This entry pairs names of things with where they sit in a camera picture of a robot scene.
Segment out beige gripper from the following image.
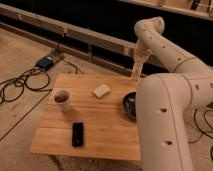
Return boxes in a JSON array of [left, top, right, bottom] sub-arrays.
[[131, 40, 152, 81]]

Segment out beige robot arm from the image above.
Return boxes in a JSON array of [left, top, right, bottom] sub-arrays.
[[134, 17, 213, 171]]

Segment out dark ceramic bowl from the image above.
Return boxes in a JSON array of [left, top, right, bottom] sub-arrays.
[[122, 92, 136, 120]]

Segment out pale sponge block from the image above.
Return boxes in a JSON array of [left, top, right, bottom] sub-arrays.
[[92, 84, 111, 98]]

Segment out wooden table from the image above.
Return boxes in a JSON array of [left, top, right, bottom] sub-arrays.
[[30, 74, 141, 161]]

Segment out white paper cup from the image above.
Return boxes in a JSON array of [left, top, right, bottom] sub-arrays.
[[53, 90, 71, 112]]

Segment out black rectangular phone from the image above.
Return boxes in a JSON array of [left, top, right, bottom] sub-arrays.
[[72, 122, 84, 147]]

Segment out black power adapter box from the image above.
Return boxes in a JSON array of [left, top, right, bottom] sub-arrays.
[[36, 56, 54, 71]]

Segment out black cable right side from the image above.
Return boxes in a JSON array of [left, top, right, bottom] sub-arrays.
[[188, 107, 213, 161]]

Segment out black floor cable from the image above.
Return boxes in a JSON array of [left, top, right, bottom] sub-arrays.
[[0, 57, 84, 105]]

